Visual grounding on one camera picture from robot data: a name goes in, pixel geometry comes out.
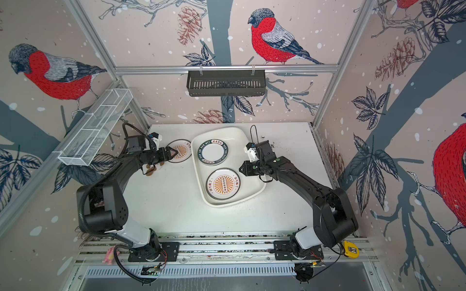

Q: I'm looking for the orange sunburst plate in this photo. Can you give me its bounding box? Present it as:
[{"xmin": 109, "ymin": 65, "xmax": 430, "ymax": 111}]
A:
[
  {"xmin": 206, "ymin": 168, "xmax": 241, "ymax": 201},
  {"xmin": 168, "ymin": 139, "xmax": 192, "ymax": 163}
]

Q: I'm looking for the green rim plate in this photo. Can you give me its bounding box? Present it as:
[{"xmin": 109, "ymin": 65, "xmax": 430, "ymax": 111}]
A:
[{"xmin": 197, "ymin": 139, "xmax": 229, "ymax": 166}]

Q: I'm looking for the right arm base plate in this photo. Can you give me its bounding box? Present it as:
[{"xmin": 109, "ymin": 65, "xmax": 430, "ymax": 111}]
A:
[{"xmin": 269, "ymin": 241, "xmax": 324, "ymax": 261}]

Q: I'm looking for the aluminium rail front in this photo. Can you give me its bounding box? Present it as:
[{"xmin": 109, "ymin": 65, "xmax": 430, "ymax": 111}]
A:
[{"xmin": 75, "ymin": 234, "xmax": 379, "ymax": 264}]

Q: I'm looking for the black wall basket shelf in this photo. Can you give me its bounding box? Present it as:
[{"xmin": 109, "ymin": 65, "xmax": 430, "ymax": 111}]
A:
[{"xmin": 186, "ymin": 70, "xmax": 266, "ymax": 97}]

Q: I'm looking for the brown cookies pile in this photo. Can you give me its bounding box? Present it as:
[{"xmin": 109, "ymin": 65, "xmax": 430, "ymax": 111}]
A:
[{"xmin": 142, "ymin": 162, "xmax": 165, "ymax": 177}]

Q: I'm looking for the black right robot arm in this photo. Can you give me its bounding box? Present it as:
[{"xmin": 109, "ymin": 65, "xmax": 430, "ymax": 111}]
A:
[{"xmin": 239, "ymin": 141, "xmax": 359, "ymax": 259}]

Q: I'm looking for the white wire mesh basket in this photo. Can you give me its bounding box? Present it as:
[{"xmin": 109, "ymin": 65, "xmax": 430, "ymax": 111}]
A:
[{"xmin": 58, "ymin": 89, "xmax": 133, "ymax": 166}]

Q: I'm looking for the yellow tape measure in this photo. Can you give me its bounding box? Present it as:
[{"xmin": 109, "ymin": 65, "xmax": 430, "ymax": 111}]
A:
[{"xmin": 343, "ymin": 241, "xmax": 360, "ymax": 259}]

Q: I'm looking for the white plastic bin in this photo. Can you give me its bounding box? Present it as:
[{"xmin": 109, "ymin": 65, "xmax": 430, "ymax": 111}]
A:
[{"xmin": 191, "ymin": 127, "xmax": 266, "ymax": 208}]

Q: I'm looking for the pink small object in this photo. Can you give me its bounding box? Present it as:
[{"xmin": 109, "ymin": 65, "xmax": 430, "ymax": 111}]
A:
[{"xmin": 103, "ymin": 247, "xmax": 114, "ymax": 265}]

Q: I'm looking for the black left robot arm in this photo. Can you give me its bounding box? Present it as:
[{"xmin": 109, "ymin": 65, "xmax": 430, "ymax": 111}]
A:
[{"xmin": 76, "ymin": 133, "xmax": 179, "ymax": 261}]

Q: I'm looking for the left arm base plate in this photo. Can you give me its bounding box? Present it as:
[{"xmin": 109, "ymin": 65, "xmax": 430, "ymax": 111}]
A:
[{"xmin": 128, "ymin": 242, "xmax": 180, "ymax": 263}]

